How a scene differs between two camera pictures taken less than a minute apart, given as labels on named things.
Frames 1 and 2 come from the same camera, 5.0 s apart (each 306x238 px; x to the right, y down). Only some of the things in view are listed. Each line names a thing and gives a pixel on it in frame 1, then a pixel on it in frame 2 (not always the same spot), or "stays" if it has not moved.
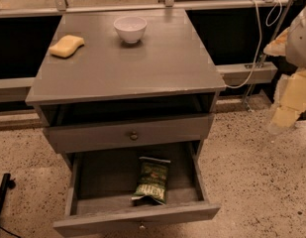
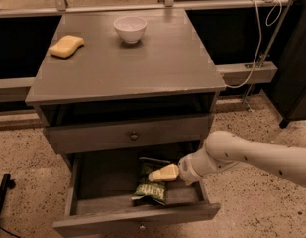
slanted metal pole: (271, 41) stays
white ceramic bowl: (131, 28) stays
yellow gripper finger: (295, 98) to (191, 167)
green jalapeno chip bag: (153, 179) stays
